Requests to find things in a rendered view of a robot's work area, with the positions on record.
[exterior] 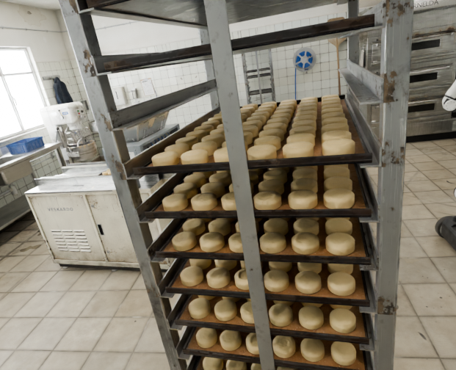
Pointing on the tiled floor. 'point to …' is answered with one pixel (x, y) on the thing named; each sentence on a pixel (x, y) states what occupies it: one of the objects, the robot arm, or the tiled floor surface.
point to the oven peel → (337, 48)
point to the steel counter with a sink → (11, 165)
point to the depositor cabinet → (89, 225)
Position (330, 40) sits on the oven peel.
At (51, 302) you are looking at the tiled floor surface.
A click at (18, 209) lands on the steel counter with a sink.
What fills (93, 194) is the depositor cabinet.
